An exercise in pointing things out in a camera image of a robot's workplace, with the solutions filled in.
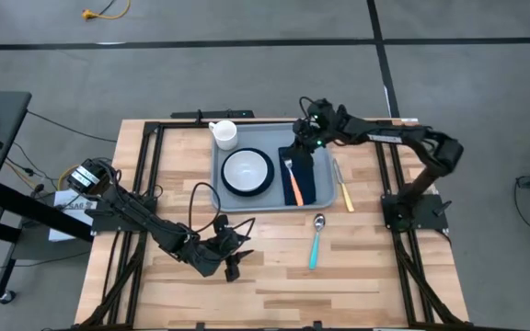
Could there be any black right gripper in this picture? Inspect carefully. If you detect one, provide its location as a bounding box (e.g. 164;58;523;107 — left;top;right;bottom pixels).
291;97;340;160

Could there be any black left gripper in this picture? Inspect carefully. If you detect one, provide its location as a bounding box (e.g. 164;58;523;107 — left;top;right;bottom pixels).
186;224;255;282

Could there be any navy cloth napkin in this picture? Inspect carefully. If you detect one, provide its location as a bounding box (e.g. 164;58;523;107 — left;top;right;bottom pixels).
277;145;318;207

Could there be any fork with orange handle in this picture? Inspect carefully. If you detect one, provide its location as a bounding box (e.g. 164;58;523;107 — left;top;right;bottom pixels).
282;157;305;208

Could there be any white bowl with black rim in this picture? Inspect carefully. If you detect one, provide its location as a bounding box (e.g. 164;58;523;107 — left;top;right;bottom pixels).
220;147;276;199

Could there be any large white ribbed bowl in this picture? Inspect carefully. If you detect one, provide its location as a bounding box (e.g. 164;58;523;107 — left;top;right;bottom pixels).
223;150;270;193

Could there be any knife with yellow handle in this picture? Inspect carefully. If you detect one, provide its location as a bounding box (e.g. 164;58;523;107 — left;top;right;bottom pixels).
332;158;356;214

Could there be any spoon with teal handle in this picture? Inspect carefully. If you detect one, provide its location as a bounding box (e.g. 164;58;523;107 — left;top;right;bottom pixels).
308;213;327;271

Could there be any white ceramic mug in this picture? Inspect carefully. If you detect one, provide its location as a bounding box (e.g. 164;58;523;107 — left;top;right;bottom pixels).
208;120;239;152

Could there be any grey plastic tray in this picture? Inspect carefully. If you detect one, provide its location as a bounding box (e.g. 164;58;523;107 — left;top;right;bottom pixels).
210;121;340;214

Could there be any black power strip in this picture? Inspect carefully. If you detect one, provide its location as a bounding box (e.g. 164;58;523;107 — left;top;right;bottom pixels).
169;108;256;120

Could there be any white printed paper sheet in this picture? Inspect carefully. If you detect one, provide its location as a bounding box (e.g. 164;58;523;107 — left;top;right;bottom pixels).
48;188;98;243

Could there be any black desk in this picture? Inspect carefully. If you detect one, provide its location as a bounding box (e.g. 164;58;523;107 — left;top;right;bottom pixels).
0;90;96;300

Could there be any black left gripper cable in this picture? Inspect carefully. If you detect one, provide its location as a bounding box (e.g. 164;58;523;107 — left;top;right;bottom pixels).
187;181;223;234

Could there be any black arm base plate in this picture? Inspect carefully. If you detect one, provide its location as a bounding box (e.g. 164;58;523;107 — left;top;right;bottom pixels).
90;196;158;233
380;192;451;232

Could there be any black aluminium table frame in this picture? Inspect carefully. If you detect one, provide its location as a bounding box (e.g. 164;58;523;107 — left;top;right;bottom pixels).
78;120;473;331

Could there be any thin yellow cable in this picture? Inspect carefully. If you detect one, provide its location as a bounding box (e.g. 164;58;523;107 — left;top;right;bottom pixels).
56;164;80;191

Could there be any yellow extension cable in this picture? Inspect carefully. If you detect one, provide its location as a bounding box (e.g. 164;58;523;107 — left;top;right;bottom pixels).
81;0;133;22

